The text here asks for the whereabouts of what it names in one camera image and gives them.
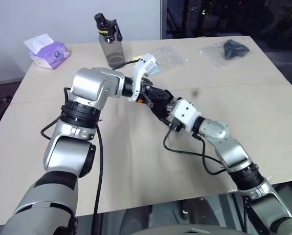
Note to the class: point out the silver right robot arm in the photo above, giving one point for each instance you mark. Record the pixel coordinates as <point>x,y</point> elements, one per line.
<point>230,147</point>

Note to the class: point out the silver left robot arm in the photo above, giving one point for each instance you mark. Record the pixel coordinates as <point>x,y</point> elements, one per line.
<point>87,85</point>

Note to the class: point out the empty clear plastic bag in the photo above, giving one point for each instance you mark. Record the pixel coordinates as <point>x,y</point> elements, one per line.
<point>171,56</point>

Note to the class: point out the purple tissue pack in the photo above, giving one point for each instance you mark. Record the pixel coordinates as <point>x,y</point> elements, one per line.
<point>51,55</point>

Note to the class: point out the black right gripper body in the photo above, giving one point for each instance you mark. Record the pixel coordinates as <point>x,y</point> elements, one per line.
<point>166,112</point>

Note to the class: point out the grey window frame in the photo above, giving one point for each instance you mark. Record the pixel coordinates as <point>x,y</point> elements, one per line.
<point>163,19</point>

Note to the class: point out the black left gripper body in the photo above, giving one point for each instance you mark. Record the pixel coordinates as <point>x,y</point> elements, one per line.
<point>158,93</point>

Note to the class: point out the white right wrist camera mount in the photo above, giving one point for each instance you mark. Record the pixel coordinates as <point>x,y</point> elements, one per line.
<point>185,112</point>

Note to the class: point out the grey rounded robot body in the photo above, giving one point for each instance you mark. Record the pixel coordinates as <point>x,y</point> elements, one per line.
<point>185,230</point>

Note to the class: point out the white tissue sheet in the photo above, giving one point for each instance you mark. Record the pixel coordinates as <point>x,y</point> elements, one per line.
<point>38,41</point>

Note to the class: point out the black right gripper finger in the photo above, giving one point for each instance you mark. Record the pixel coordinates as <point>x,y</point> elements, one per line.
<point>156,110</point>
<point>175,99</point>

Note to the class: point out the dark rounded shape under table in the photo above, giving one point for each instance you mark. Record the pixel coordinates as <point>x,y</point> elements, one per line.
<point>197,210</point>

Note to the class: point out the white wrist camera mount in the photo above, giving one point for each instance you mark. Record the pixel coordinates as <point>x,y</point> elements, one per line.
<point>142,69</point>
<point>185,112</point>

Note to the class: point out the grey bottle with black cap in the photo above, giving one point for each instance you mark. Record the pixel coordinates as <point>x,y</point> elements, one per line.
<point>111,46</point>

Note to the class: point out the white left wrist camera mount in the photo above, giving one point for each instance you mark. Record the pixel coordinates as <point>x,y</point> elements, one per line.
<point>142,69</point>

